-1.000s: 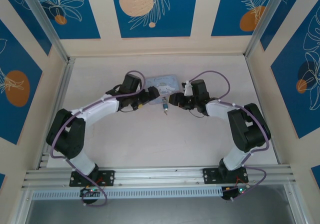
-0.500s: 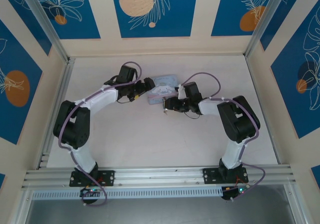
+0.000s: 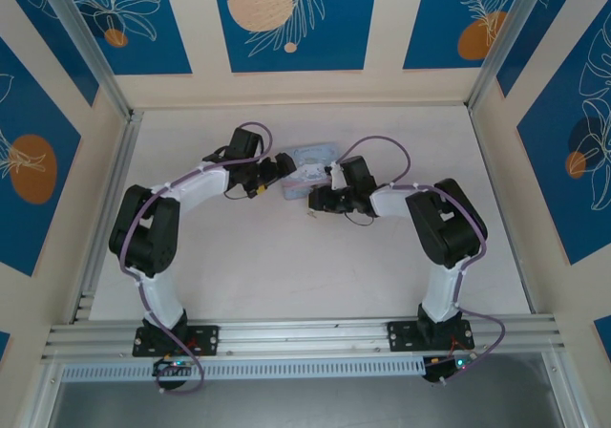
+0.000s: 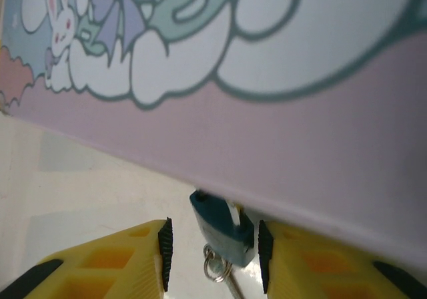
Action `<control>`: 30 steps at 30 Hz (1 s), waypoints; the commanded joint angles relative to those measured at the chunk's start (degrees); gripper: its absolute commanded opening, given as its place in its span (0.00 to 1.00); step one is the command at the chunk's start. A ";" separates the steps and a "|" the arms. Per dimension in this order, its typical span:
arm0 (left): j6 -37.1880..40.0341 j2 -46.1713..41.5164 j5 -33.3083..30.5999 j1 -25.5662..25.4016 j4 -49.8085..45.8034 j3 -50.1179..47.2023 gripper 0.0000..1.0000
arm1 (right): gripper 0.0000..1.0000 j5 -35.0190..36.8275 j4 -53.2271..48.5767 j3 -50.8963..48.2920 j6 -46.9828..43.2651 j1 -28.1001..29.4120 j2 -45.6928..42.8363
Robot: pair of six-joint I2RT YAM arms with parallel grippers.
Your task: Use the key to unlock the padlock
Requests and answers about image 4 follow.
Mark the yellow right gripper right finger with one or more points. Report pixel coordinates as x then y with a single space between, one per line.
333 269

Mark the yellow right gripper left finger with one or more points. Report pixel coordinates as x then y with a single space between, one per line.
100 265

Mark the silver key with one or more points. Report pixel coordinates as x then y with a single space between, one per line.
235 285

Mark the teal padlock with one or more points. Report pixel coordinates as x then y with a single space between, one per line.
220 225

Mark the pastel cartoon bunny box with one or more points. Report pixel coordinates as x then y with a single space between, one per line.
267 129

